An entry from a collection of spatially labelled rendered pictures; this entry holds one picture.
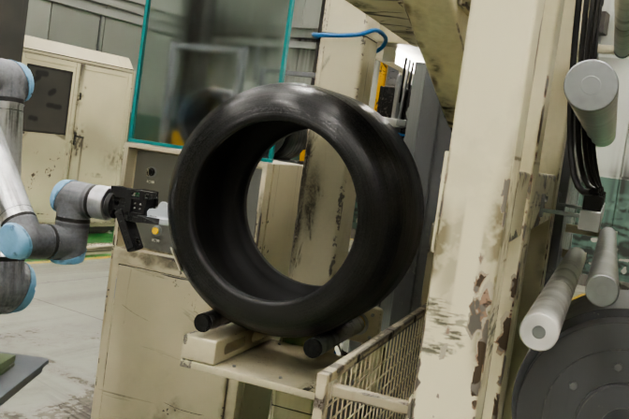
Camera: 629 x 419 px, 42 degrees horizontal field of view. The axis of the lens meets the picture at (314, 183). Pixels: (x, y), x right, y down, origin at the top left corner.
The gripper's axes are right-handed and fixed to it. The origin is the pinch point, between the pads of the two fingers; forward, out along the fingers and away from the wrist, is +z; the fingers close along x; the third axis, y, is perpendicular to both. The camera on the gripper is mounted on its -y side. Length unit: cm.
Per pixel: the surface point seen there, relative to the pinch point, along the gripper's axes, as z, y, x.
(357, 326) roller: 46, -19, 15
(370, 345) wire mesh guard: 64, -10, -37
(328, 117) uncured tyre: 41, 32, -12
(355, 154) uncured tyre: 48, 24, -12
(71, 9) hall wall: -636, 159, 770
